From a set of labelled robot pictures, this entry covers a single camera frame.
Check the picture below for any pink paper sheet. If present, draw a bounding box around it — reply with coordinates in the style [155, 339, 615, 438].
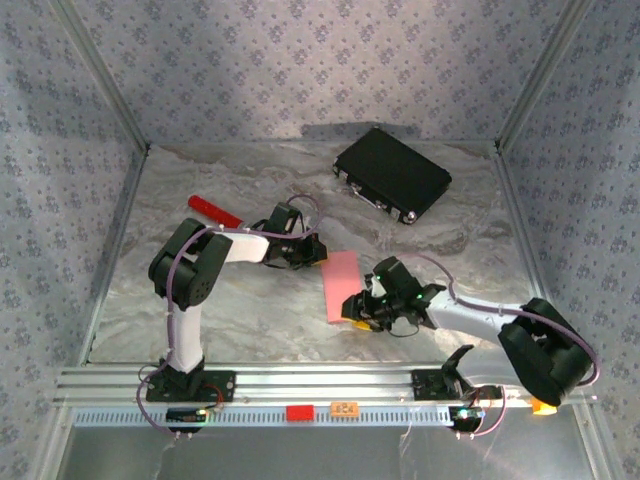
[320, 251, 362, 326]

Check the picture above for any red cylindrical marker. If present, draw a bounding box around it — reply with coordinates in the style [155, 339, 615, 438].
[187, 194, 245, 229]

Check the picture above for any black briefcase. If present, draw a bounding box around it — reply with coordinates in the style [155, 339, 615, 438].
[332, 127, 454, 226]

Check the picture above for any aluminium mounting rail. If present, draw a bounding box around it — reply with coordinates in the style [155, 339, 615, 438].
[52, 364, 599, 407]

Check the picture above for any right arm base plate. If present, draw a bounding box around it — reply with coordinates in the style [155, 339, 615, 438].
[412, 368, 504, 401]

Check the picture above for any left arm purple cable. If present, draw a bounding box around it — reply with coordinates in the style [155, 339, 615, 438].
[135, 193, 324, 441]

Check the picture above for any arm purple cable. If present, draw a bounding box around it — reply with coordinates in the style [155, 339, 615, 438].
[397, 252, 600, 441]
[135, 193, 324, 441]

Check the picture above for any slotted cable duct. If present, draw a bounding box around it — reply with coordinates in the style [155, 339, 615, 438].
[72, 403, 451, 429]

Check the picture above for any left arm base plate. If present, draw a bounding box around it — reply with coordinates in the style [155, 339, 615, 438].
[145, 369, 237, 404]

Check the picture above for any aluminium side rail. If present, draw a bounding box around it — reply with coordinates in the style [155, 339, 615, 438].
[492, 144, 546, 301]
[77, 144, 151, 366]

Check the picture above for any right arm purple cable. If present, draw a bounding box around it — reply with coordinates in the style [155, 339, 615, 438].
[397, 252, 600, 441]

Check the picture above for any aluminium frame post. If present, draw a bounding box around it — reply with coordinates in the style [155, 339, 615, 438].
[494, 0, 599, 154]
[48, 0, 152, 151]

